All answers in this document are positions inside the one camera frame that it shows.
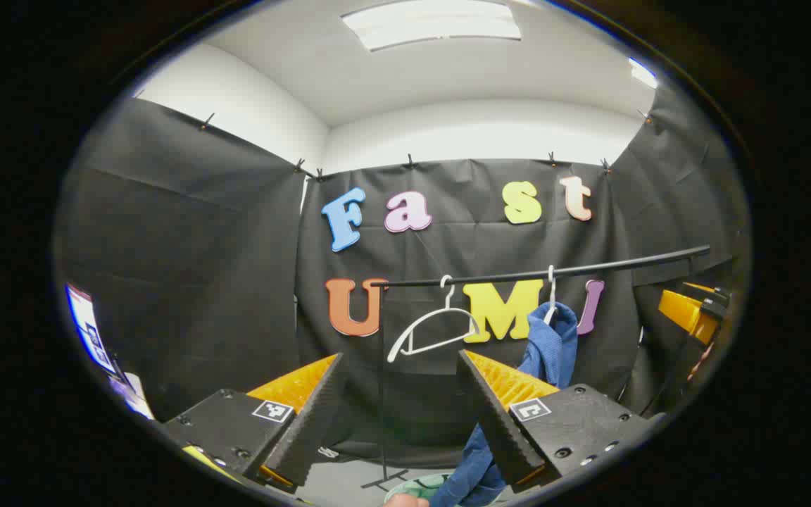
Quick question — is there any large ceiling light panel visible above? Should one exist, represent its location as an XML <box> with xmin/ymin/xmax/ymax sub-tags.
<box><xmin>342</xmin><ymin>0</ymin><xmax>522</xmax><ymax>51</ymax></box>

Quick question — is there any white plastic clothes hanger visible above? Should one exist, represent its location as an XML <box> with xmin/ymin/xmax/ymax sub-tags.
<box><xmin>543</xmin><ymin>265</ymin><xmax>559</xmax><ymax>326</ymax></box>

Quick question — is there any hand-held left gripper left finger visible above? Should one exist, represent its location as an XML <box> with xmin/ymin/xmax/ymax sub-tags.
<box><xmin>163</xmin><ymin>352</ymin><xmax>344</xmax><ymax>494</ymax></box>

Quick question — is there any black clothes rack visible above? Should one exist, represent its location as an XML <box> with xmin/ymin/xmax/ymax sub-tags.
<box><xmin>360</xmin><ymin>244</ymin><xmax>711</xmax><ymax>491</ymax></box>

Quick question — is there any empty white plastic hanger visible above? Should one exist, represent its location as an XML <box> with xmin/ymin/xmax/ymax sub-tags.
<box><xmin>386</xmin><ymin>275</ymin><xmax>482</xmax><ymax>364</ymax></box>

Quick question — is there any black backdrop cloth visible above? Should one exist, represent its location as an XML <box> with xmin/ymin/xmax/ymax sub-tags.
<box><xmin>54</xmin><ymin>84</ymin><xmax>748</xmax><ymax>469</ymax></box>

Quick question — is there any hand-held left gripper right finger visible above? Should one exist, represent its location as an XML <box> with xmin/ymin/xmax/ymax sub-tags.
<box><xmin>456</xmin><ymin>349</ymin><xmax>653</xmax><ymax>494</ymax></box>

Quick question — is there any blue knitted garment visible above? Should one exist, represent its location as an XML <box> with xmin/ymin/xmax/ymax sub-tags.
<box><xmin>430</xmin><ymin>301</ymin><xmax>579</xmax><ymax>507</ymax></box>

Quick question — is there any white printed poster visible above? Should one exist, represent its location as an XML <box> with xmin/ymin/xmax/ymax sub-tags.
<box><xmin>65</xmin><ymin>283</ymin><xmax>156</xmax><ymax>420</ymax></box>

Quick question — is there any small ceiling light panel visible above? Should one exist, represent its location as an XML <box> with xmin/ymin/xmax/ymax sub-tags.
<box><xmin>629</xmin><ymin>58</ymin><xmax>658</xmax><ymax>89</ymax></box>

